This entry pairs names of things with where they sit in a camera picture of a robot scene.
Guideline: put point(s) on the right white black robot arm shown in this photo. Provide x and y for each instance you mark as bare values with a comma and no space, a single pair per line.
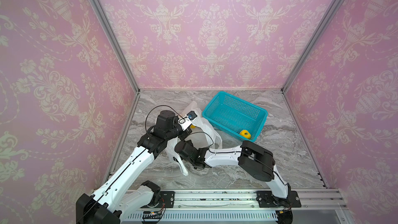
255,160

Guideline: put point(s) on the left corner aluminium post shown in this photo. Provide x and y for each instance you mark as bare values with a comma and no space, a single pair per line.
108,30

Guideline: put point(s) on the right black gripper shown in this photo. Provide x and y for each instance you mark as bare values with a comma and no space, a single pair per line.
180,146

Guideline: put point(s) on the corner aluminium post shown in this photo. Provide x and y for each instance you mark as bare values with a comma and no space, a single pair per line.
108,30
328,16

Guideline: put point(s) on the teal plastic basket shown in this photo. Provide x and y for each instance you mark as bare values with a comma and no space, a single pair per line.
230,114

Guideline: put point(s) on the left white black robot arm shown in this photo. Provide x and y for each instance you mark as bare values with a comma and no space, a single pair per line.
111,202

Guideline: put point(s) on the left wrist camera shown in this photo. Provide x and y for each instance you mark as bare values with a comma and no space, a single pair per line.
187,121

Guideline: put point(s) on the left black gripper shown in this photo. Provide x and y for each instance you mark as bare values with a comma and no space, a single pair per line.
186,132

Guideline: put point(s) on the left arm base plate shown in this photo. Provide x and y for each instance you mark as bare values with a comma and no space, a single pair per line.
165,199

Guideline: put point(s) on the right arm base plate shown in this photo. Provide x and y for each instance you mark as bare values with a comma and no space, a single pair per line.
267,200

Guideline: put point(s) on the white plastic bag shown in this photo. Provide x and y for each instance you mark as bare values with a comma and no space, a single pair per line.
211,137

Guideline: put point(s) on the aluminium front rail frame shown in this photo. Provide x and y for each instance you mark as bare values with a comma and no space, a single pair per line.
239,206

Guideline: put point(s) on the right corner aluminium post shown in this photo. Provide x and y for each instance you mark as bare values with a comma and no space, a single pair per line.
328,16

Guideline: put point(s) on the yellow bell pepper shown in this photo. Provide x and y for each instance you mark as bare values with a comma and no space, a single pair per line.
246,134

